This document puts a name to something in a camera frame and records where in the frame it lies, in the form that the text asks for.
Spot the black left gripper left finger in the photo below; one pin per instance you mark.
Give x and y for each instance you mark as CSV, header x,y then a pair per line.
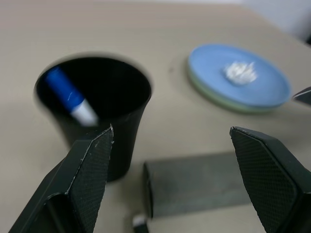
x,y
73,189

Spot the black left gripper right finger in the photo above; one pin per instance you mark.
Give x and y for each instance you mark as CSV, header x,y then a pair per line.
x,y
274,184

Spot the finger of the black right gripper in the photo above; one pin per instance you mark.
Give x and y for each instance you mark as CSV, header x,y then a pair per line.
x,y
305,97

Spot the white paper ball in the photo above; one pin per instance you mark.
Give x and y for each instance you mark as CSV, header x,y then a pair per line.
x,y
240,72

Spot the blue plate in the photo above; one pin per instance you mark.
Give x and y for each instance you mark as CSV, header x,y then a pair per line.
x,y
209,70

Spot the blue capped whiteboard marker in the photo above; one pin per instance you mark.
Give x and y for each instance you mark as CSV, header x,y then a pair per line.
x,y
63,87

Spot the black capped whiteboard marker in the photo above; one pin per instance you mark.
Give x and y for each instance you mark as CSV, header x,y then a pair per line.
x,y
141,227

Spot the grey glasses case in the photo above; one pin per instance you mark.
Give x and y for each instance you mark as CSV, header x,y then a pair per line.
x,y
194,182

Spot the black plastic cup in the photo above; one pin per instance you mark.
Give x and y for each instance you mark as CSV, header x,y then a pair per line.
x,y
116,92

